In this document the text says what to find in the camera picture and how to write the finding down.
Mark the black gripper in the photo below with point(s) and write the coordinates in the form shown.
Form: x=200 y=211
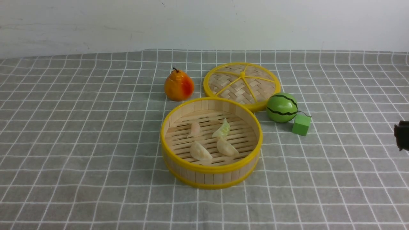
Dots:
x=401 y=134

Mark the round bamboo steamer tray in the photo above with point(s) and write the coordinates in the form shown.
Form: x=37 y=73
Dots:
x=222 y=171

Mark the pinkish dumpling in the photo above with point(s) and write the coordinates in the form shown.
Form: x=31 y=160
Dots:
x=195 y=130

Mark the orange toy pear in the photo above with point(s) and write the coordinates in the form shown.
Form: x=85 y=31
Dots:
x=179 y=86

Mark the pale green dumpling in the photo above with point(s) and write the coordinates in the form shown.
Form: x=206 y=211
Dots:
x=222 y=131

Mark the grey checked tablecloth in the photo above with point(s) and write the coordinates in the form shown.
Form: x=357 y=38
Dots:
x=80 y=144

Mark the woven bamboo steamer lid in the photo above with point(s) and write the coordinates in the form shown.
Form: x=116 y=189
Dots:
x=245 y=83

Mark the green wooden cube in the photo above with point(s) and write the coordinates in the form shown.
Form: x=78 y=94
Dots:
x=301 y=124

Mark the cream dumpling bottom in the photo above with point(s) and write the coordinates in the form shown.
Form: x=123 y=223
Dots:
x=199 y=152

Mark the green toy watermelon ball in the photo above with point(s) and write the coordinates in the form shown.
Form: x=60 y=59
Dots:
x=282 y=107

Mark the cream dumpling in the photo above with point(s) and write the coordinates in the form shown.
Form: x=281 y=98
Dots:
x=199 y=152
x=225 y=148

